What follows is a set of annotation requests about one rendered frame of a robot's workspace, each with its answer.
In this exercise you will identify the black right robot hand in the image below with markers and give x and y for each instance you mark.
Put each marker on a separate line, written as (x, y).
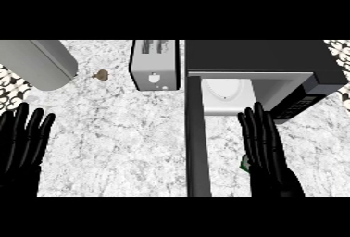
(270, 166)

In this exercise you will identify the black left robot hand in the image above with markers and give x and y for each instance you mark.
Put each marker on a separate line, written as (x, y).
(22, 154)

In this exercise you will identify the green and white milk carton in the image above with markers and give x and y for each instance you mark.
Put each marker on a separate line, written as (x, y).
(245, 163)

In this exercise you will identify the dark grey microwave door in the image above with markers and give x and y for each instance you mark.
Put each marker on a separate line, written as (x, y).
(199, 139)

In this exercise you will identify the black microwave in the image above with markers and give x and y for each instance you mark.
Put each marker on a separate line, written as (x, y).
(270, 66)

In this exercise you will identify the grey rounded appliance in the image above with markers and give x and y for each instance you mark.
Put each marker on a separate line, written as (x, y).
(36, 63)

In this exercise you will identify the small brown knob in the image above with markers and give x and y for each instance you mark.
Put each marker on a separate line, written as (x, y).
(101, 74)

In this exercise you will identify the silver toaster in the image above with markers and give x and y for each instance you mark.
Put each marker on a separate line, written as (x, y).
(156, 66)

